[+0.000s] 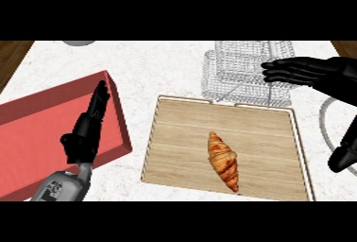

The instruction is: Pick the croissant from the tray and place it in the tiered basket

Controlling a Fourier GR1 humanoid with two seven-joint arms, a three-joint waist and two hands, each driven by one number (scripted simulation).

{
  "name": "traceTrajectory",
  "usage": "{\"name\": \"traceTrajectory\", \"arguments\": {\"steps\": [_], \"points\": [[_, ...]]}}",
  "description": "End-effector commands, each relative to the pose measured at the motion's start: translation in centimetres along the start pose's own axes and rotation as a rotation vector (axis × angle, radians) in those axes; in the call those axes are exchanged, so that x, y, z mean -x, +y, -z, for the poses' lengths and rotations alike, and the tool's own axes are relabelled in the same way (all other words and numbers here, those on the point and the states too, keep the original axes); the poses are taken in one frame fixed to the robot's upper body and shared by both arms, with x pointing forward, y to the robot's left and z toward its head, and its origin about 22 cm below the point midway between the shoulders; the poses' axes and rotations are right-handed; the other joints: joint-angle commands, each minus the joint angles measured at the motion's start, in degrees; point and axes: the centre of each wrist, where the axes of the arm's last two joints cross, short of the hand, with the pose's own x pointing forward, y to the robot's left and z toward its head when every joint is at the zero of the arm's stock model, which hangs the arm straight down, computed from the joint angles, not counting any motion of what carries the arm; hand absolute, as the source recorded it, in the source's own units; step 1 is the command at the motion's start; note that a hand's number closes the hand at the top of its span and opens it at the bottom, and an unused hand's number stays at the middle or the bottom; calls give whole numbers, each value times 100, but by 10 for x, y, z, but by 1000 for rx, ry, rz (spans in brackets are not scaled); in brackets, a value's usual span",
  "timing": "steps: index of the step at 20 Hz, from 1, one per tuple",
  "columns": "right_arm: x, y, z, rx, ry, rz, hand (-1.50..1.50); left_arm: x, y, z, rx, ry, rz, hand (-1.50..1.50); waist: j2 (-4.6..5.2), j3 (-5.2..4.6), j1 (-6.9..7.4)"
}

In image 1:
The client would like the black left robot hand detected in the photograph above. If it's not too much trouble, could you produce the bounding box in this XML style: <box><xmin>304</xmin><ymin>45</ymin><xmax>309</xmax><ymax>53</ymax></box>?
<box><xmin>60</xmin><ymin>79</ymin><xmax>113</xmax><ymax>165</ymax></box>

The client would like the grey round object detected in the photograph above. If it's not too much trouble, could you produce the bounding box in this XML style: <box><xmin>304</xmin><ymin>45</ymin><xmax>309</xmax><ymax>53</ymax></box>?
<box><xmin>63</xmin><ymin>41</ymin><xmax>98</xmax><ymax>47</ymax></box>

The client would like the golden brown croissant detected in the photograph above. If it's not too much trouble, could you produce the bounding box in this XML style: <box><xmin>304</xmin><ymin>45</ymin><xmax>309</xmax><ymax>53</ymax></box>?
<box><xmin>207</xmin><ymin>130</ymin><xmax>242</xmax><ymax>194</ymax></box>

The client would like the grey wire ring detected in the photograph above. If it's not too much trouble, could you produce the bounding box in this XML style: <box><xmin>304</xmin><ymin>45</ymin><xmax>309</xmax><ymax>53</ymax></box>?
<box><xmin>319</xmin><ymin>95</ymin><xmax>357</xmax><ymax>178</ymax></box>

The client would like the white wire tiered basket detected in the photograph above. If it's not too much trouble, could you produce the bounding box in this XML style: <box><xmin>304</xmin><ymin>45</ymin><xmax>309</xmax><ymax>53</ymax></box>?
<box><xmin>200</xmin><ymin>41</ymin><xmax>299</xmax><ymax>108</ymax></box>

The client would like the red shallow box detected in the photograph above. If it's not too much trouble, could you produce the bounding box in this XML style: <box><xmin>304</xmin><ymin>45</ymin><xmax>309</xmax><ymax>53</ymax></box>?
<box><xmin>0</xmin><ymin>69</ymin><xmax>135</xmax><ymax>202</ymax></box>

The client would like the pale wooden tray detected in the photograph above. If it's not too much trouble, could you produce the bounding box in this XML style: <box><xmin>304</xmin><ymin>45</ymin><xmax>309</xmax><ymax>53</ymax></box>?
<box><xmin>141</xmin><ymin>95</ymin><xmax>318</xmax><ymax>202</ymax></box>

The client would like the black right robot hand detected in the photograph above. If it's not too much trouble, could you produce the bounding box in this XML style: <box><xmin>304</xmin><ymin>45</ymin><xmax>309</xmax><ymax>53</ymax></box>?
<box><xmin>260</xmin><ymin>56</ymin><xmax>357</xmax><ymax>174</ymax></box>

